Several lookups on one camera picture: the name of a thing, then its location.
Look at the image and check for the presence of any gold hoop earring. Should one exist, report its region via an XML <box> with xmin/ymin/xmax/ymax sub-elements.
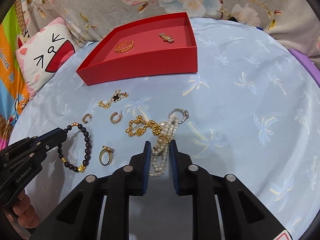
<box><xmin>110</xmin><ymin>111</ymin><xmax>123</xmax><ymax>124</ymax></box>

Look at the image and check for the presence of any silver ring with stone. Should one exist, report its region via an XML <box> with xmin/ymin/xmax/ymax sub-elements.
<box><xmin>168</xmin><ymin>108</ymin><xmax>190</xmax><ymax>125</ymax></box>

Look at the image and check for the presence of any white pink cat pillow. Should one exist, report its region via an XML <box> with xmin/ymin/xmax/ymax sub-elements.
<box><xmin>16</xmin><ymin>17</ymin><xmax>79</xmax><ymax>98</ymax></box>

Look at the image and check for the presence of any gold ball chain bracelet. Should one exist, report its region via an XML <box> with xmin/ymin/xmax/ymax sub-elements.
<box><xmin>125</xmin><ymin>115</ymin><xmax>163</xmax><ymax>138</ymax></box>

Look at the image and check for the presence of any gold wrist watch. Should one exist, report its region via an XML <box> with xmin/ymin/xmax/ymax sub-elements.
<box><xmin>159</xmin><ymin>33</ymin><xmax>175</xmax><ymax>43</ymax></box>

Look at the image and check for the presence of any small rose gold earring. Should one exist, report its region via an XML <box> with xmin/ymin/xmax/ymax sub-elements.
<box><xmin>82</xmin><ymin>113</ymin><xmax>93</xmax><ymax>124</ymax></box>

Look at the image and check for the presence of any gold twisted bangle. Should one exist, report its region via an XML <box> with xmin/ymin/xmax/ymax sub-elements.
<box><xmin>114</xmin><ymin>40</ymin><xmax>135</xmax><ymax>54</ymax></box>

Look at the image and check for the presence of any white pearl bracelet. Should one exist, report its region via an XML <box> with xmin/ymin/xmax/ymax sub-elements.
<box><xmin>149</xmin><ymin>114</ymin><xmax>180</xmax><ymax>177</ymax></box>

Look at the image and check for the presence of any red cardboard tray box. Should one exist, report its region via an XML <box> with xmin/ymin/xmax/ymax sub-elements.
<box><xmin>76</xmin><ymin>12</ymin><xmax>198</xmax><ymax>86</ymax></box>

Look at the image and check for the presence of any person's left hand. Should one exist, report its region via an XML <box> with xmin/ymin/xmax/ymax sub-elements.
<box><xmin>2</xmin><ymin>190</ymin><xmax>40</xmax><ymax>229</ymax></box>

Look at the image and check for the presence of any dark bead bracelet gold charm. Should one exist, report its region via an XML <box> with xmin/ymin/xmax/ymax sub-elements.
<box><xmin>57</xmin><ymin>122</ymin><xmax>92</xmax><ymax>173</ymax></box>

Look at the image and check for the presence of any colourful cartoon bedsheet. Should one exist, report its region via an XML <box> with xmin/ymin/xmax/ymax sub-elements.
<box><xmin>0</xmin><ymin>6</ymin><xmax>29</xmax><ymax>149</ymax></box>

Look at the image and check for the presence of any grey floral blanket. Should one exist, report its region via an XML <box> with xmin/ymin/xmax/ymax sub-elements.
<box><xmin>15</xmin><ymin>0</ymin><xmax>319</xmax><ymax>64</ymax></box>

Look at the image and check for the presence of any gold clover chain bracelet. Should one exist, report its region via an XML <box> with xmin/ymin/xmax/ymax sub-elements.
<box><xmin>98</xmin><ymin>89</ymin><xmax>130</xmax><ymax>110</ymax></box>

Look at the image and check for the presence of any purple cloth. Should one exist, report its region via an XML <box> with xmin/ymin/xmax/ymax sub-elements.
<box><xmin>289</xmin><ymin>49</ymin><xmax>320</xmax><ymax>86</ymax></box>

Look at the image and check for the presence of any gold ring with flower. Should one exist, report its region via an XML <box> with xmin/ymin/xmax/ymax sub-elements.
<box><xmin>98</xmin><ymin>145</ymin><xmax>115</xmax><ymax>166</ymax></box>

